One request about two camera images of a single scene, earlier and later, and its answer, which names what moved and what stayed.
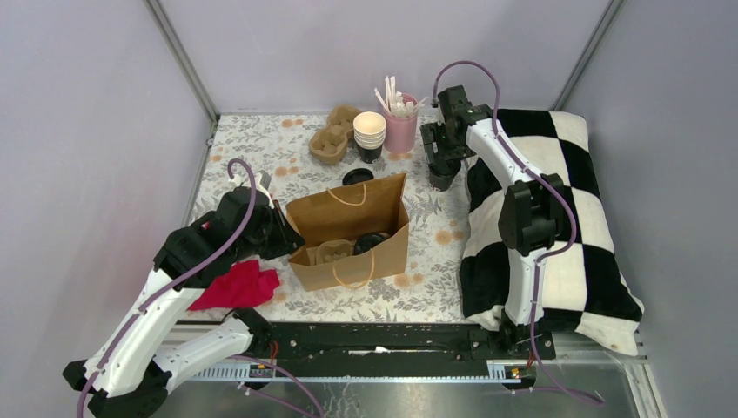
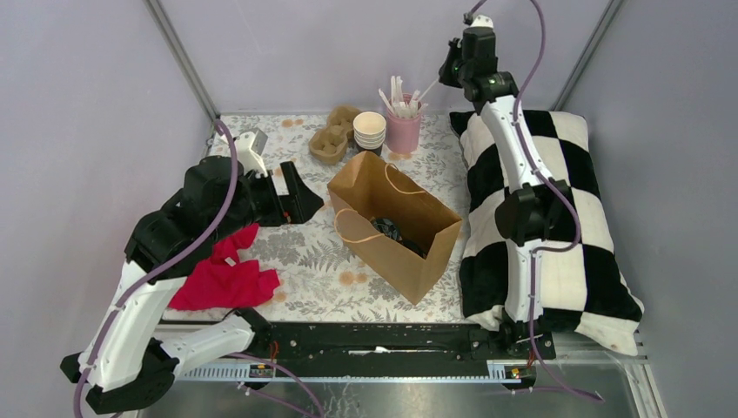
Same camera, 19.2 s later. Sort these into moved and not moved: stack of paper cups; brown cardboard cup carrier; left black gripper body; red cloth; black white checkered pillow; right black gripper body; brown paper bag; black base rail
Moved: left black gripper body; right black gripper body; brown paper bag
Not moved: black base rail; stack of paper cups; red cloth; brown cardboard cup carrier; black white checkered pillow
